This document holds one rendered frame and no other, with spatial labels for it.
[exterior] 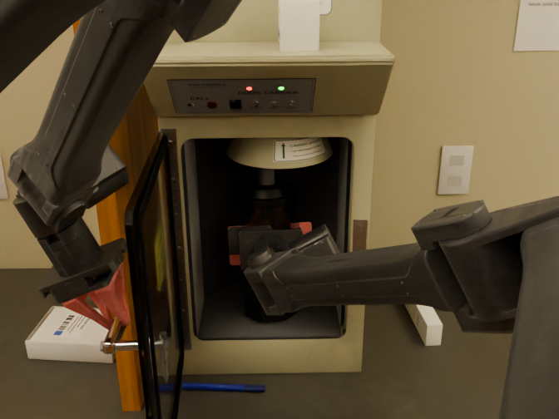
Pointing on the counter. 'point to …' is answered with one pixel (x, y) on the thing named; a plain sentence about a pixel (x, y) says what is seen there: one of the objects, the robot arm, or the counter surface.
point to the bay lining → (222, 269)
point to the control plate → (304, 86)
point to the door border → (142, 281)
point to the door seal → (147, 277)
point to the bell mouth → (279, 151)
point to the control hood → (160, 104)
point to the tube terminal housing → (329, 122)
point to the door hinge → (179, 234)
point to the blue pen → (224, 386)
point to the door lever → (111, 343)
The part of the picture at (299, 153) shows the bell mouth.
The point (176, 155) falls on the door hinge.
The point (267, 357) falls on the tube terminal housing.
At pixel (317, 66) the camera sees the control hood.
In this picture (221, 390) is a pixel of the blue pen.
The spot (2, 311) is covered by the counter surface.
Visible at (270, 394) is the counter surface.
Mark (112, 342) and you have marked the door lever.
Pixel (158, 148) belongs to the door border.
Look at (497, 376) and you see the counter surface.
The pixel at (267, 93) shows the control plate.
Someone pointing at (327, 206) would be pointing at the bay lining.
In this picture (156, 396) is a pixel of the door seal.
